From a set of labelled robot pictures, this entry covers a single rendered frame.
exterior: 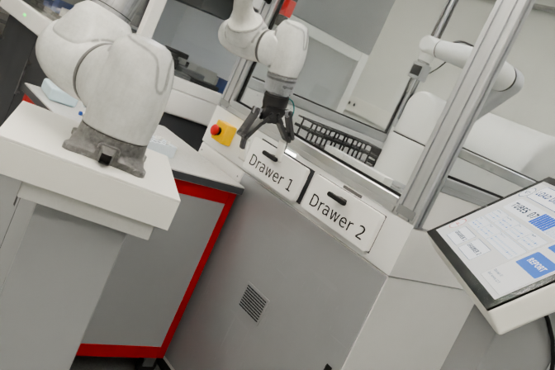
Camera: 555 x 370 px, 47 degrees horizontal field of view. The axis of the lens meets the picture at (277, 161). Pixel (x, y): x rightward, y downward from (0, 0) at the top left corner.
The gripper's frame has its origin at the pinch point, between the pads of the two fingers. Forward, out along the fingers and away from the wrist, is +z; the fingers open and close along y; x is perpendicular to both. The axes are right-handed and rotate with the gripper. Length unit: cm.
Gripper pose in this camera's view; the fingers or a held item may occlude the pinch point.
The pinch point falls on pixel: (260, 157)
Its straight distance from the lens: 193.8
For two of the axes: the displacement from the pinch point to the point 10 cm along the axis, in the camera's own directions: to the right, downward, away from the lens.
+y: 7.9, 0.3, 6.1
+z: -2.5, 9.3, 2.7
